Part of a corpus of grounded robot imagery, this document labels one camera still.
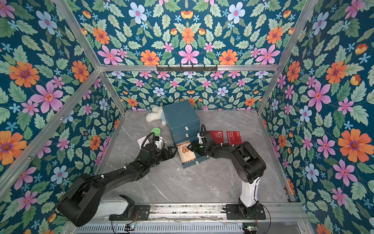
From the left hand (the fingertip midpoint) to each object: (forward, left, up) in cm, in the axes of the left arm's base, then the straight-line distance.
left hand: (175, 149), depth 86 cm
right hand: (+5, -11, -6) cm, 14 cm away
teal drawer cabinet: (+9, -7, +11) cm, 16 cm away
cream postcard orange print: (+1, -6, -9) cm, 11 cm away
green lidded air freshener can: (+19, +14, -5) cm, 24 cm away
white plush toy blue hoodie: (+34, +15, -4) cm, 37 cm away
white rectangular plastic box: (+12, +25, -7) cm, 28 cm away
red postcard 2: (+12, -41, -11) cm, 44 cm away
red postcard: (+14, -29, -10) cm, 34 cm away
